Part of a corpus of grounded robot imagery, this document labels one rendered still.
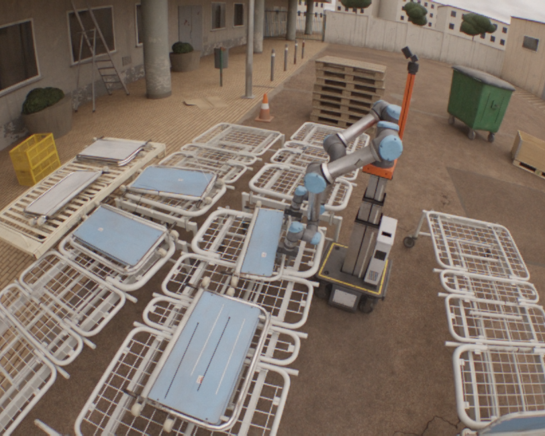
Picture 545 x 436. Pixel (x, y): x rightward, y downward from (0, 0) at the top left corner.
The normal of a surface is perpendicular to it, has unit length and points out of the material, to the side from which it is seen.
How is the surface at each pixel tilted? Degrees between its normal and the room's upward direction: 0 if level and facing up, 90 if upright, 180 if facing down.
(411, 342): 0
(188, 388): 5
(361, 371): 0
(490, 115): 94
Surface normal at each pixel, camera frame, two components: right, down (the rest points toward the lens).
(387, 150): -0.09, 0.53
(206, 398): 0.12, -0.78
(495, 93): 0.09, 0.66
